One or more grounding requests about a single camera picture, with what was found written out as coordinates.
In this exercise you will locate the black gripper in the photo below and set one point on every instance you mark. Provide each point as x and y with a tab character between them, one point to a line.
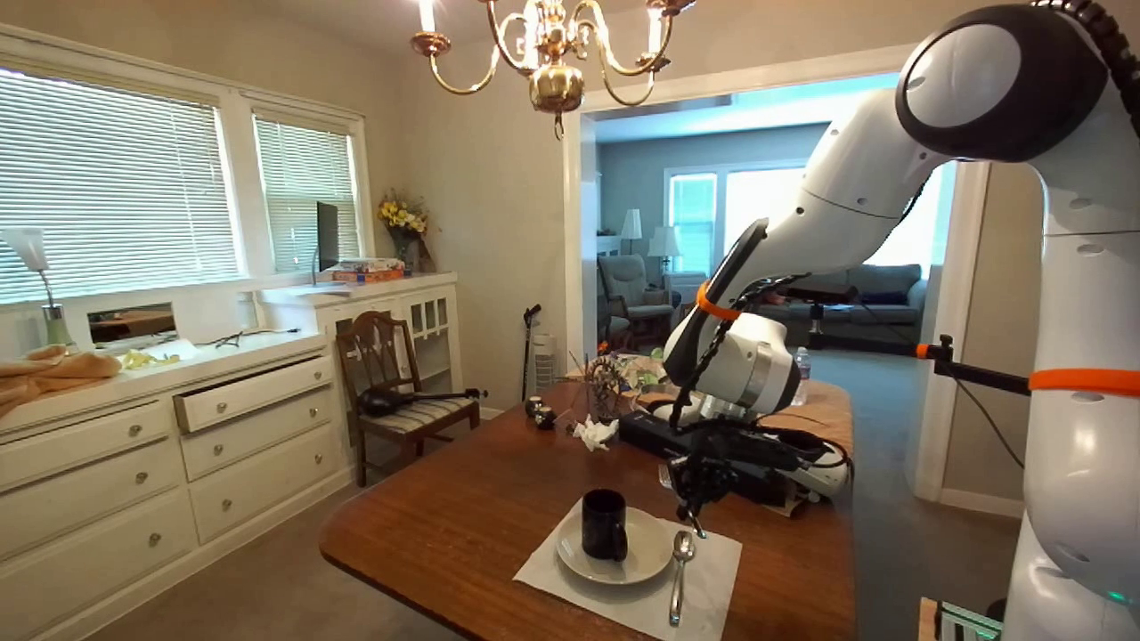
724	459

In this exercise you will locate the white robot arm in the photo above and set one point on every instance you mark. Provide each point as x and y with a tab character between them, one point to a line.
1042	84

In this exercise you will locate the silver spoon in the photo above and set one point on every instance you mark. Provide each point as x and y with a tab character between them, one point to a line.
681	557

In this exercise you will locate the cream round plate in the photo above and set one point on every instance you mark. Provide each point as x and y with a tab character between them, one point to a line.
651	549

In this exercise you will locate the white crumpled cloth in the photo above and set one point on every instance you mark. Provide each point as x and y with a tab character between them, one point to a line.
598	433

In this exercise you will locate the black mug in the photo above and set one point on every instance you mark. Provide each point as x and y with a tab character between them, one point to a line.
604	525

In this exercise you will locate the white paper placemat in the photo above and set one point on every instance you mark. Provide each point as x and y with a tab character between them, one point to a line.
644	608

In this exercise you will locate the grey sofa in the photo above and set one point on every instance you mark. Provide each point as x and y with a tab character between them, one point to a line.
866	304

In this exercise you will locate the wooden chair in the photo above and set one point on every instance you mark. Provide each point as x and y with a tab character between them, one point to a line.
383	389

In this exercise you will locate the yellow flower vase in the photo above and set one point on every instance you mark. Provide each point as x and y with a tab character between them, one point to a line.
409	231

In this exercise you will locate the brass chandelier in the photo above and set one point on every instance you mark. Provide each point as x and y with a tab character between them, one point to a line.
546	43

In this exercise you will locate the white drawer dresser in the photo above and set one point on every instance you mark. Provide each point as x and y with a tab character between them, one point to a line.
128	487

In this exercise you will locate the brown folded fabric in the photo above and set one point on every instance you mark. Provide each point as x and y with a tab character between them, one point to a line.
50	371

